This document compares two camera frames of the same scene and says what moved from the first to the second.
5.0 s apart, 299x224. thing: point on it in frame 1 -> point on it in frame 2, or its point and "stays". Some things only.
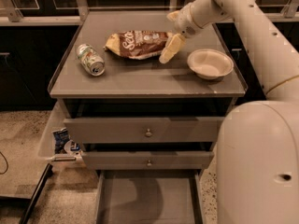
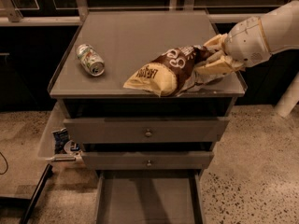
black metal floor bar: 37,193 stays
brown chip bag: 135,44 -> 176,72
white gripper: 184,23 -> 246,42
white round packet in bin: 72,147 stays
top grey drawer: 144,130 stays
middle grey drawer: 147,161 stays
